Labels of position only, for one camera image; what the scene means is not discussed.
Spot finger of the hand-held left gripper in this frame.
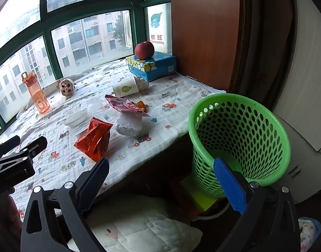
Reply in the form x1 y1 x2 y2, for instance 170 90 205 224
0 135 21 159
0 136 48 190

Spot clear rectangular plastic tray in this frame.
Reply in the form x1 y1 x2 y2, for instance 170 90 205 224
85 97 108 118

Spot blue patterned cloth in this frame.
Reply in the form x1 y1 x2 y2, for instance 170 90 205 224
298 217 321 252

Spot blue tissue box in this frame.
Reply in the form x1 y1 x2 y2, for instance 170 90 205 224
125 51 177 83

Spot pink snack wrapper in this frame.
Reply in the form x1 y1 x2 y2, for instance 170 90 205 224
105 94 151 118

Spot brown wooden cabinet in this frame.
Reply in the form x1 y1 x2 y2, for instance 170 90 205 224
170 0 257 94

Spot person's left hand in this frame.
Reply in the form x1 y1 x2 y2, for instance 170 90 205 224
3 193 25 231

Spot red snack wrapper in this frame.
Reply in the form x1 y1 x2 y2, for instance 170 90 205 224
74 117 114 163

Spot red apple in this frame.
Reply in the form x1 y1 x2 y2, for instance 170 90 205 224
134 41 155 60

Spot white round plastic lid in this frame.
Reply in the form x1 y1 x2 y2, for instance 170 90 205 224
63 109 88 127

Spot window sticker poster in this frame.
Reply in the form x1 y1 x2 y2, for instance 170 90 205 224
147 3 172 54

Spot yellow green pad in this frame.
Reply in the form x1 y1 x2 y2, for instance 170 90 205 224
180 176 219 212

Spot paper cup with green leaf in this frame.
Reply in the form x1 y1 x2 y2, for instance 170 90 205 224
112 77 140 97

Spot green window frame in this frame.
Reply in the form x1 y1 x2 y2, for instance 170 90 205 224
0 0 174 138

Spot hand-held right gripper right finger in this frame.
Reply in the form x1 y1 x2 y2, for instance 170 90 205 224
213 158 300 252

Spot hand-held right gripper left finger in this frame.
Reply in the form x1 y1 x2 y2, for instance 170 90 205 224
21 157 110 252

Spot orange water bottle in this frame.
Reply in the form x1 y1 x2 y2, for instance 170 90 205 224
21 71 50 114

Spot green plastic wastebasket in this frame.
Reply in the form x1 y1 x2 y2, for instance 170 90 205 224
188 93 292 199

